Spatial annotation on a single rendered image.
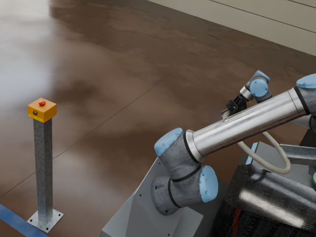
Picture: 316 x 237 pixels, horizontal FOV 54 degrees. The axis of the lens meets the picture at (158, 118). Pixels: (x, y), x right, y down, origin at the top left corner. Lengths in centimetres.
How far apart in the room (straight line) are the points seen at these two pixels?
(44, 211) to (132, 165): 102
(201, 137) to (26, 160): 222
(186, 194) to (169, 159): 17
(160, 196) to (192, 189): 16
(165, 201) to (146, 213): 10
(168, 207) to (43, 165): 107
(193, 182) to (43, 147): 112
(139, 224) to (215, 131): 56
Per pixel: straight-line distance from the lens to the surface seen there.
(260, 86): 173
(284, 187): 235
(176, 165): 131
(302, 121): 143
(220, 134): 125
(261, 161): 169
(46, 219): 266
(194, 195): 136
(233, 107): 190
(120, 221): 165
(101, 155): 324
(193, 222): 174
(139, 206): 141
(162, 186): 144
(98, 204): 281
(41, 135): 207
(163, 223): 149
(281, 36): 826
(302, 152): 219
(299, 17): 814
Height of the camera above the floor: 217
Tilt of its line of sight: 34 degrees down
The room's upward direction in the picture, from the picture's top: 13 degrees clockwise
